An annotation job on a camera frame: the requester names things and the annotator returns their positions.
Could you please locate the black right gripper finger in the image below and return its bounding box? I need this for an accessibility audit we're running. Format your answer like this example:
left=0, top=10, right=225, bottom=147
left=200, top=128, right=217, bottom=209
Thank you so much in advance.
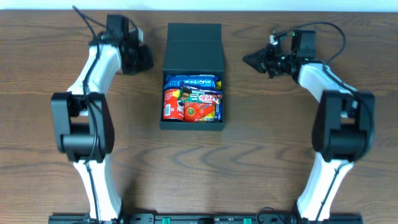
left=245, top=59, right=267, bottom=73
left=243, top=48, right=267, bottom=62

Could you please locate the blue cookie pack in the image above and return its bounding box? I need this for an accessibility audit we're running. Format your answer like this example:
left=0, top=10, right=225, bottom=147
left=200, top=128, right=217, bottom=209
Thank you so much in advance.
left=163, top=74, right=220, bottom=122

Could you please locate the red KitKat bar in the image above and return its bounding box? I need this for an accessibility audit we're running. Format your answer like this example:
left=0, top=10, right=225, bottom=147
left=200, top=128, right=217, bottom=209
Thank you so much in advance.
left=179, top=93, right=222, bottom=104

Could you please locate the red Pringles can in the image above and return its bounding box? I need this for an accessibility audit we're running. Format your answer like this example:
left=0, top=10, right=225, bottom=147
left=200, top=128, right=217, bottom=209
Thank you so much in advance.
left=162, top=88, right=184, bottom=121

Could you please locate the red snack bag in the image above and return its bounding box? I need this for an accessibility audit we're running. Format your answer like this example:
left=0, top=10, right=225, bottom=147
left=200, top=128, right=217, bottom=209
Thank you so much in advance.
left=184, top=102, right=215, bottom=123

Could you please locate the purple chocolate bar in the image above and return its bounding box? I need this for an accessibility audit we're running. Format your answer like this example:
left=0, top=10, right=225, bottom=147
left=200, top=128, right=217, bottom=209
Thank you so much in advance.
left=181, top=85, right=223, bottom=95

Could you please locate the yellow snack bag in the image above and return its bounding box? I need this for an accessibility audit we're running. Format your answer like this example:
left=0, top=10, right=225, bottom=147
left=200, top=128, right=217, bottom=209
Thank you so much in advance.
left=200, top=80, right=223, bottom=123

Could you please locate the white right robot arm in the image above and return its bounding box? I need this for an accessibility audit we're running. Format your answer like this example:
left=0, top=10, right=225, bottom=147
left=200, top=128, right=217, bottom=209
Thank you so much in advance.
left=243, top=26, right=375, bottom=223

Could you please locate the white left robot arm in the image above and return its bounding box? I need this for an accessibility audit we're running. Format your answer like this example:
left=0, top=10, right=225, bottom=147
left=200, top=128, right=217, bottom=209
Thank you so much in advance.
left=49, top=14, right=153, bottom=223

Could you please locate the dark green open box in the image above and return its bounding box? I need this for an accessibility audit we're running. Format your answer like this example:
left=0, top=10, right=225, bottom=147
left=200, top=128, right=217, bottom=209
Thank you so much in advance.
left=160, top=23, right=224, bottom=131

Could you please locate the black mounting rail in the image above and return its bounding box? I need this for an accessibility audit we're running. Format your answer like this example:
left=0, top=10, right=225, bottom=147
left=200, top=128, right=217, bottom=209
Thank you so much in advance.
left=48, top=212, right=363, bottom=224

